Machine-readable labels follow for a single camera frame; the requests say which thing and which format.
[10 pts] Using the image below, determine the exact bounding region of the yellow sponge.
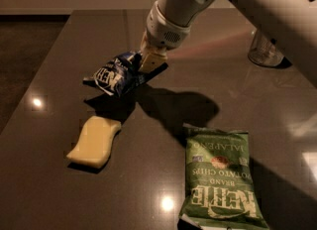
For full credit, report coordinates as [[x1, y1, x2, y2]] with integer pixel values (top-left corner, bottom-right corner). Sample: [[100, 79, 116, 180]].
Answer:
[[66, 116, 121, 169]]

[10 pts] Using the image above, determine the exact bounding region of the metal mesh cup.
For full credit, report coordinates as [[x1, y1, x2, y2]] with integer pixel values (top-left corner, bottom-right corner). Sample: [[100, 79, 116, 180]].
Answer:
[[248, 30, 284, 67]]

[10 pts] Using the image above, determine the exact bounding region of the green jalapeno chip bag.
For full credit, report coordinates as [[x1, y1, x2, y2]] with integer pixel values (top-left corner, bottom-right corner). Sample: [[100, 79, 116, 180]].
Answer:
[[179, 126, 269, 230]]

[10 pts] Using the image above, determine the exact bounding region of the blue chip bag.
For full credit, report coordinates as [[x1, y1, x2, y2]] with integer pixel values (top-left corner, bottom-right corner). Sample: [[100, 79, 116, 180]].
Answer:
[[82, 51, 168, 97]]

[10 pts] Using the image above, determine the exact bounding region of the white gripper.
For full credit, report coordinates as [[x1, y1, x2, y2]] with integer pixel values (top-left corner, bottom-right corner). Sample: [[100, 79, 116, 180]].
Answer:
[[139, 1, 191, 73]]

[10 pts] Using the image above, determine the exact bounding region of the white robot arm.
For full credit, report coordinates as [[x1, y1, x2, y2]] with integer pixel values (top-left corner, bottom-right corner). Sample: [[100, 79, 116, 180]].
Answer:
[[140, 0, 317, 85]]

